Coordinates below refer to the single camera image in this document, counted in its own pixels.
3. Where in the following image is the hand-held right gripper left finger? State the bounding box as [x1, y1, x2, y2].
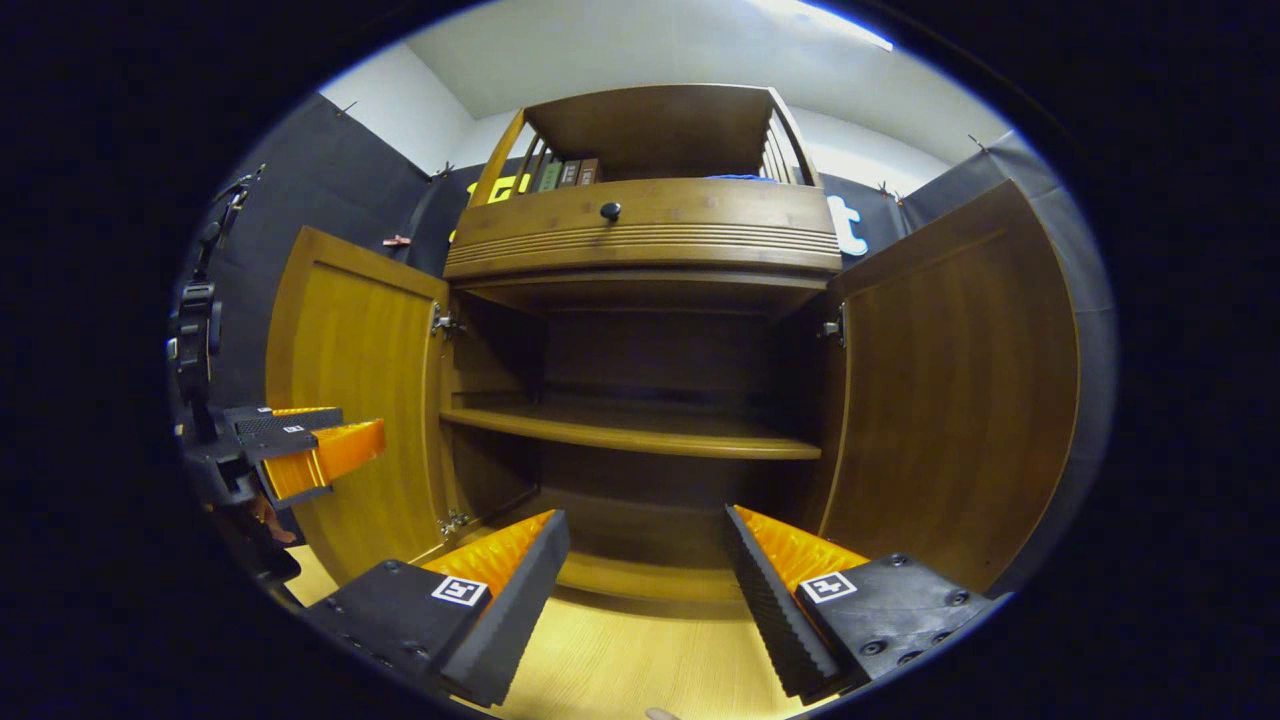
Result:
[300, 510, 571, 707]

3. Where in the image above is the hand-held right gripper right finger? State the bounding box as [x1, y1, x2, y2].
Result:
[725, 503, 1001, 706]

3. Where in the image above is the wooden shoe cabinet door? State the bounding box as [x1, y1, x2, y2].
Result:
[815, 178, 1083, 596]
[265, 226, 466, 586]

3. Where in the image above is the wooden double-door shoe cabinet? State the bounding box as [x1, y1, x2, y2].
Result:
[265, 83, 1083, 606]

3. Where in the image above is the wooden inner shelf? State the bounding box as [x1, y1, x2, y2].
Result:
[440, 404, 823, 461]

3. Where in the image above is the wooden ribbed drawer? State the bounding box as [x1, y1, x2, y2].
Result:
[443, 178, 843, 281]

